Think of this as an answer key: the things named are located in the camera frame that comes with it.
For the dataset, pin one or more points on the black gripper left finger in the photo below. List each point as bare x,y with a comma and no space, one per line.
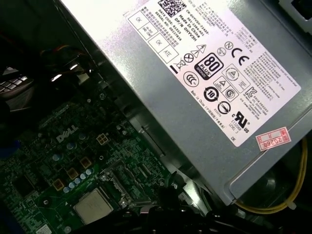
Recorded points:
163,219

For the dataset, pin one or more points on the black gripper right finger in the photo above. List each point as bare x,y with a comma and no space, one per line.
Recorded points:
180,219

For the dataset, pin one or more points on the CPU with silver top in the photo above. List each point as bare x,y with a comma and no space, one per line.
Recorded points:
93,206

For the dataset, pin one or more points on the CPU socket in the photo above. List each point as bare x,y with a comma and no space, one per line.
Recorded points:
73,201

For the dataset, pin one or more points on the grey power supply unit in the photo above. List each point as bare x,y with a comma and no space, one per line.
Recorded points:
170,122

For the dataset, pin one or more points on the white four pin socket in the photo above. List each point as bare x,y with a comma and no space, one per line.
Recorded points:
102,139

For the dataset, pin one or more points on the green motherboard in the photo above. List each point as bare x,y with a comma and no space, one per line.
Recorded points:
61,158

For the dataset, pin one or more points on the black PC case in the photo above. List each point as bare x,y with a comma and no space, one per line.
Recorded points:
285,6

